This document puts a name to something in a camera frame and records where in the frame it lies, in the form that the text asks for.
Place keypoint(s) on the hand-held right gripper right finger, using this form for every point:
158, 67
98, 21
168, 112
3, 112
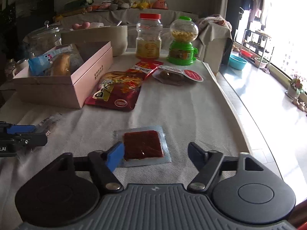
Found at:
195, 152

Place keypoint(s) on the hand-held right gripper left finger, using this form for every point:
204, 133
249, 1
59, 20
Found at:
115, 155

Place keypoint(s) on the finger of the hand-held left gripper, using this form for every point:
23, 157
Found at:
20, 129
31, 140

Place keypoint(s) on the clear candy packet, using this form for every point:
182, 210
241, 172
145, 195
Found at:
49, 123

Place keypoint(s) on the large red chips packet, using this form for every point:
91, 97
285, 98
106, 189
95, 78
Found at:
115, 91

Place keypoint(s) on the blue snack packet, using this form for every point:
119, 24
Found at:
40, 62

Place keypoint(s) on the pink cardboard box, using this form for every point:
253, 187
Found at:
79, 86

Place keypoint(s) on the tan pastry packet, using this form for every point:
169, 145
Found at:
62, 64

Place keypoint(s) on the packet with red round label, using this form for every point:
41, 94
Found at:
177, 75

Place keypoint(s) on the small red snack packet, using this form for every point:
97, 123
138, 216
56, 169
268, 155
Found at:
144, 68

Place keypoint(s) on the small glass jar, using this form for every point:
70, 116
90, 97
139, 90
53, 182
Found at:
10, 67

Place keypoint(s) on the white mug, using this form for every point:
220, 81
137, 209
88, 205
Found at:
21, 66

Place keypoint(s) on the glass jar of peanuts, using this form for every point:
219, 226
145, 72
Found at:
43, 38

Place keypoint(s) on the blue plastic basin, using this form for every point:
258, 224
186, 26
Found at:
237, 62

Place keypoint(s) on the green gumball machine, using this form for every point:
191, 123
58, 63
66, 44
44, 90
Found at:
182, 43

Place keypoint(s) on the red plastic basin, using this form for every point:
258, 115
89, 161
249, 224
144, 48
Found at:
247, 52

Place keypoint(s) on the beige tub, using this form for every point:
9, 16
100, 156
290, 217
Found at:
100, 38

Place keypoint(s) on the potted flower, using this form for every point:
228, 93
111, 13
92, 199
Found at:
295, 88

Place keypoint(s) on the pink eggs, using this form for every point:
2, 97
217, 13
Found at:
82, 25

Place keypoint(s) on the plastic jar with red lid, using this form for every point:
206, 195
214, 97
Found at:
149, 38

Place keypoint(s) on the yellow cushion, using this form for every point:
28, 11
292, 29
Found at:
64, 14

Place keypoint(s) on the metal shoe rack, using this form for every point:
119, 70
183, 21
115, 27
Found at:
257, 45

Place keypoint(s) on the metal spoon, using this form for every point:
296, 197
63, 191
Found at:
119, 23

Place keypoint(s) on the pink patterned cloth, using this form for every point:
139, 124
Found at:
214, 20

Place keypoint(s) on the grey covered sofa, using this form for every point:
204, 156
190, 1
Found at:
187, 14

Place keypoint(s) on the green cushion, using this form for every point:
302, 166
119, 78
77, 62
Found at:
78, 3

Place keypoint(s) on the pink plush toy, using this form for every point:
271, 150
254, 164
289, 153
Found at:
102, 6

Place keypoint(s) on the grey plush toy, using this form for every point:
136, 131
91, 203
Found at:
119, 4

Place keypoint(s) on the orange plush toy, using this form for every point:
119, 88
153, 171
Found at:
160, 4

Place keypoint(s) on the yellow plush toy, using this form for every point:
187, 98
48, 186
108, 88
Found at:
141, 4

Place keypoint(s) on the hanging clothes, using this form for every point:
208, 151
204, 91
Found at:
254, 7

